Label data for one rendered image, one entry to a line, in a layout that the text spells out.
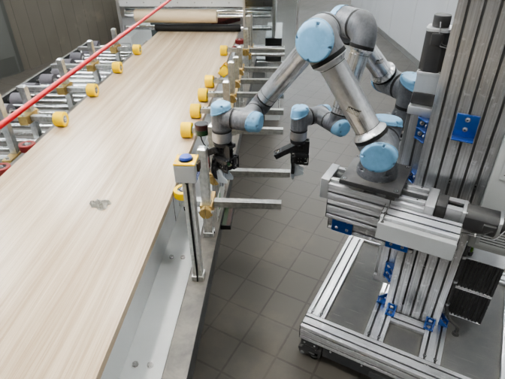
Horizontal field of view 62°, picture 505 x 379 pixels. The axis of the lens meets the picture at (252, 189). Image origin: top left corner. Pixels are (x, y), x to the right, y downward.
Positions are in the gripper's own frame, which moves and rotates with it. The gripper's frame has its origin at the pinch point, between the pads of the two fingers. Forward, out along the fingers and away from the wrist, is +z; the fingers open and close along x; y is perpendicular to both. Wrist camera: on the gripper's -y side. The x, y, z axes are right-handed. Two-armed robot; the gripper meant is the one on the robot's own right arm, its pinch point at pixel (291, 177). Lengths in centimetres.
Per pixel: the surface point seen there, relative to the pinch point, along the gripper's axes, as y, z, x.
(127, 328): -56, 13, -80
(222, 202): -29.5, -2.6, -26.5
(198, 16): -87, -22, 250
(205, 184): -35.1, -14.2, -30.7
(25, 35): -372, 38, 425
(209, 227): -35.0, 7.6, -30.7
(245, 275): -25, 83, 17
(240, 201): -21.9, -3.0, -26.1
